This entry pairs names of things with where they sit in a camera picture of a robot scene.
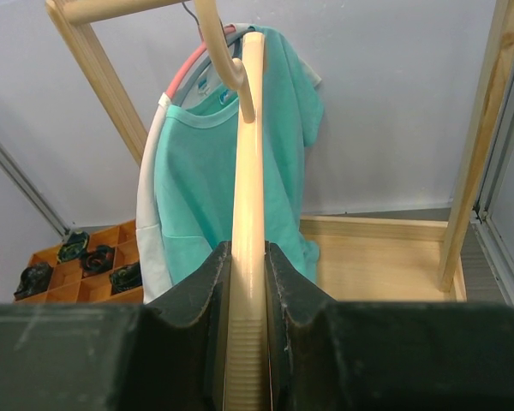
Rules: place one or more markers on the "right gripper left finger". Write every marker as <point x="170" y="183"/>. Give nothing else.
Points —
<point x="165" y="355"/>

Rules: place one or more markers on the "beige wooden hanger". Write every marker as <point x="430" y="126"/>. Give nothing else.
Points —
<point x="246" y="370"/>

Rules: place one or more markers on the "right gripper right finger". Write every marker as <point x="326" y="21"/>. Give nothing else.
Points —
<point x="338" y="355"/>

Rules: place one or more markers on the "wooden compartment tray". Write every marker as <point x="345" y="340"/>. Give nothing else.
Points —
<point x="70" y="283"/>

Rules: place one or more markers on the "aluminium frame rail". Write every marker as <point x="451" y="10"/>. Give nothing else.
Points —
<point x="495" y="203"/>

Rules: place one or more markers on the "pink hanger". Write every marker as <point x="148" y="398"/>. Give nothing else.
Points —
<point x="184" y="69"/>

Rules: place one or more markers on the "wooden clothes rack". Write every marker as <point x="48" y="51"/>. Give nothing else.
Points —
<point x="361" y="258"/>

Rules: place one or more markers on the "white shirt on pink hanger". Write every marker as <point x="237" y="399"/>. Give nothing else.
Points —
<point x="155" y="275"/>

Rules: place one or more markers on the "dark rolled sock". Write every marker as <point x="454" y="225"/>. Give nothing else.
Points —
<point x="125" y="278"/>
<point x="73" y="247"/>
<point x="34" y="280"/>
<point x="98" y="261"/>

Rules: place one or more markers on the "teal t shirt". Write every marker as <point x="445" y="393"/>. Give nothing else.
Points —
<point x="194" y="173"/>

